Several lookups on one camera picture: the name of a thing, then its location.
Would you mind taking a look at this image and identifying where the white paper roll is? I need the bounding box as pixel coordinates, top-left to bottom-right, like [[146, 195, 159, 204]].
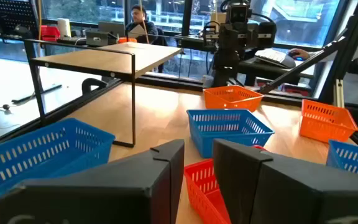
[[57, 17, 72, 38]]

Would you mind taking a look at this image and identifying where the orange plastic basket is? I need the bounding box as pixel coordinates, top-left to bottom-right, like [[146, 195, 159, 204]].
[[203, 85, 265, 113], [299, 98, 358, 144]]

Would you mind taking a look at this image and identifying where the black desk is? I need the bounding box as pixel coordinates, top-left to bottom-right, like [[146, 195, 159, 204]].
[[237, 57, 315, 87], [0, 30, 217, 52]]

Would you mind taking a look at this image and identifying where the wooden shelf with black frame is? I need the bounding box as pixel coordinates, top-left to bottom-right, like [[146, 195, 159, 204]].
[[23, 39, 183, 149]]

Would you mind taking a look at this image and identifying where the black desk foot bar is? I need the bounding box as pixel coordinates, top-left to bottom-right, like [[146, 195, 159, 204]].
[[11, 83, 63, 105]]

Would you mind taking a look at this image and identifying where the black table clamp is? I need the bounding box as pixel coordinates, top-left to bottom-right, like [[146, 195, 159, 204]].
[[81, 77, 108, 96]]

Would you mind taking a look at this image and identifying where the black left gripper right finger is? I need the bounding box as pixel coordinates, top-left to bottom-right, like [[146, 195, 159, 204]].
[[212, 138, 358, 224]]

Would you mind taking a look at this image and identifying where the black electronics box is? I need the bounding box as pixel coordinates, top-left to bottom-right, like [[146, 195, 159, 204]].
[[85, 30, 109, 47]]

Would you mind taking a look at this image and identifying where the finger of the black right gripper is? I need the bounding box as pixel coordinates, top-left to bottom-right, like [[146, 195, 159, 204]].
[[203, 25, 219, 48], [257, 21, 277, 48]]

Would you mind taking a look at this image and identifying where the red storage bin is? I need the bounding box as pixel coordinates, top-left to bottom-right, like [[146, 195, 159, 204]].
[[40, 25, 61, 43]]

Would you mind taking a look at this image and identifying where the blue plastic basket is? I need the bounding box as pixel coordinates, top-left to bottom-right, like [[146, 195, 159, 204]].
[[186, 108, 275, 159], [326, 139, 358, 180], [0, 117, 116, 200]]

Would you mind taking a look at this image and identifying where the grey laptop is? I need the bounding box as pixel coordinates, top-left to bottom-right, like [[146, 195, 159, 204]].
[[98, 21, 126, 39]]

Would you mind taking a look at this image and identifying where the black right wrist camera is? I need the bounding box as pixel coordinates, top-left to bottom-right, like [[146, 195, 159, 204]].
[[229, 2, 250, 24]]

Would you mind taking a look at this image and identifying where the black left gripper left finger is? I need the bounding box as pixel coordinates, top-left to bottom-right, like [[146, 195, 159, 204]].
[[0, 139, 185, 224]]

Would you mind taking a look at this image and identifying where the computer keyboard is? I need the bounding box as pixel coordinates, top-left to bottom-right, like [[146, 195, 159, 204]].
[[254, 48, 297, 69]]

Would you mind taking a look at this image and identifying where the yellow hanging cord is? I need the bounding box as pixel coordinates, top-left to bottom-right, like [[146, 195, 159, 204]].
[[37, 0, 42, 41]]

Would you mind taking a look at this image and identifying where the black pegboard panel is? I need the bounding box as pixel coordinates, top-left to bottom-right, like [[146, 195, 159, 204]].
[[0, 0, 40, 35]]

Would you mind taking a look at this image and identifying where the red plastic basket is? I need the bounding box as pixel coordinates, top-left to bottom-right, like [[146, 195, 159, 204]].
[[183, 144, 269, 224]]

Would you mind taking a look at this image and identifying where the person's hand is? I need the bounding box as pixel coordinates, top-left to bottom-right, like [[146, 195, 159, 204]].
[[287, 48, 311, 62]]

